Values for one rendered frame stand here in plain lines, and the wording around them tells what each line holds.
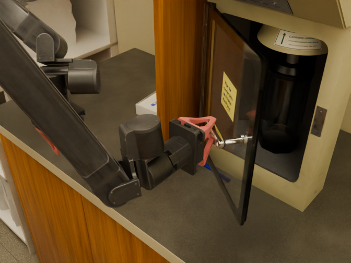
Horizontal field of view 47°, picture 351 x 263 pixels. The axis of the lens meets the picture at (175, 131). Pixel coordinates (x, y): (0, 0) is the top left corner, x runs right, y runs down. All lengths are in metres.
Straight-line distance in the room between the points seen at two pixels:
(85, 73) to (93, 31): 1.23
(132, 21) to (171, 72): 0.86
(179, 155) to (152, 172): 0.07
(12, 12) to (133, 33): 1.00
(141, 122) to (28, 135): 0.69
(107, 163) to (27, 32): 0.35
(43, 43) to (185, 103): 0.42
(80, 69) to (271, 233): 0.56
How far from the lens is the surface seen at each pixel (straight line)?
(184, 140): 0.75
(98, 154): 0.65
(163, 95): 1.01
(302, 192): 1.01
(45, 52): 0.86
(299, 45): 0.88
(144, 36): 1.80
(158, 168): 0.70
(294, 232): 1.00
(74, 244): 1.50
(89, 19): 2.07
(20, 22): 0.89
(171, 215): 1.00
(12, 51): 0.57
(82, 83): 0.85
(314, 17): 0.78
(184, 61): 1.02
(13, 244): 2.30
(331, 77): 0.84
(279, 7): 0.80
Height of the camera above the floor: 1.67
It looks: 36 degrees down
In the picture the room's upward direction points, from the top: straight up
